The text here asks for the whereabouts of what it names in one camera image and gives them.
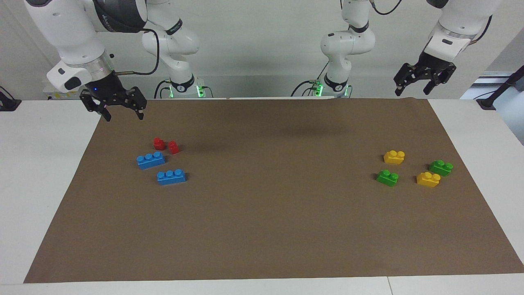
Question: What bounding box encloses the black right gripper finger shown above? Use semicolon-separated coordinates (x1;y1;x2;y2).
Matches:
128;86;147;120
80;91;112;122

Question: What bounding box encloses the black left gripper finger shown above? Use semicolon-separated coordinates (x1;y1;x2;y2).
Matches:
394;63;417;97
424;64;457;95

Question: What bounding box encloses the blue three-stud toy brick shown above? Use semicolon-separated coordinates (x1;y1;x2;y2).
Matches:
136;151;166;170
157;169;186;186

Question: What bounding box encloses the green two-stud toy brick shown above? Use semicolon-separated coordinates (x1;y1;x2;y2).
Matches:
376;170;399;187
429;160;454;177

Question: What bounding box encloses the black stand with clamp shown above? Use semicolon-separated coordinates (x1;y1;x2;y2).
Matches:
477;66;524;110

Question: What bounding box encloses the yellow two-stud toy brick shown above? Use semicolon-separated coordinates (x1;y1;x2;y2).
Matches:
416;172;441;188
383;150;406;165

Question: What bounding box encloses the black table clamp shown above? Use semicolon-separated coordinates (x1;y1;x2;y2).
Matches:
0;86;22;112

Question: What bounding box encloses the brown table mat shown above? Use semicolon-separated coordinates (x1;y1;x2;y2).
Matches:
23;98;524;284

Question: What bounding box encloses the black right base cable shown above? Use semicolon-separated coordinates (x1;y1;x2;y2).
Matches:
154;80;172;99

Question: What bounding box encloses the black base cable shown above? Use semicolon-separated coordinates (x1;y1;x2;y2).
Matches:
154;80;172;99
291;61;329;97

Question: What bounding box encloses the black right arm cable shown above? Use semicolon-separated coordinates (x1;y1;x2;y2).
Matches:
113;28;160;76

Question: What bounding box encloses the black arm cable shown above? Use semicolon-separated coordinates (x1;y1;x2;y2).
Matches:
368;0;492;43
113;28;160;76

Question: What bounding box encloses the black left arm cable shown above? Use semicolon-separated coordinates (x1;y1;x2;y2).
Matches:
368;0;492;43

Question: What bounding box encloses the black left base cable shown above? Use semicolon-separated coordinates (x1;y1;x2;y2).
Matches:
291;61;329;97

